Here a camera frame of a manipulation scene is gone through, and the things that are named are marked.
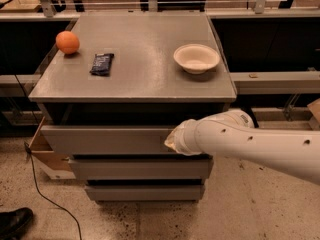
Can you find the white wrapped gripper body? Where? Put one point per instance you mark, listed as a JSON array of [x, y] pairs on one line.
[[182, 138]]

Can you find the grey top drawer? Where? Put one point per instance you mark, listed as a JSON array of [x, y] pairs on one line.
[[107, 140]]

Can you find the grey drawer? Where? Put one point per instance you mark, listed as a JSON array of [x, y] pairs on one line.
[[145, 192], [107, 140], [141, 169]]

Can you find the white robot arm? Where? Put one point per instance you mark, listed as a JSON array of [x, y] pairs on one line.
[[233, 134]]

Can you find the grey middle drawer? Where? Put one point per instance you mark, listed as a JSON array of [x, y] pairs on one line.
[[141, 169]]

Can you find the grey bottom drawer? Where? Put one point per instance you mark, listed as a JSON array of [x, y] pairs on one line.
[[145, 192]]

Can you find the grey drawer cabinet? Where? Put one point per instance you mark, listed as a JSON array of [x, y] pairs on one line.
[[146, 87]]

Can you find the white paper bowl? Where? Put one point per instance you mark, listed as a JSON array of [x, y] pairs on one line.
[[196, 58]]

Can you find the dark blue snack packet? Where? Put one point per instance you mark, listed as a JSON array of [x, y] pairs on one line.
[[102, 64]]

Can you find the cardboard box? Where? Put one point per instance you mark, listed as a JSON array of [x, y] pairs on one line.
[[53, 164]]

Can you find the orange fruit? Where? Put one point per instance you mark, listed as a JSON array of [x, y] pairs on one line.
[[67, 42]]

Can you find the black shoe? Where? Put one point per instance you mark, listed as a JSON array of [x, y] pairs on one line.
[[13, 223]]

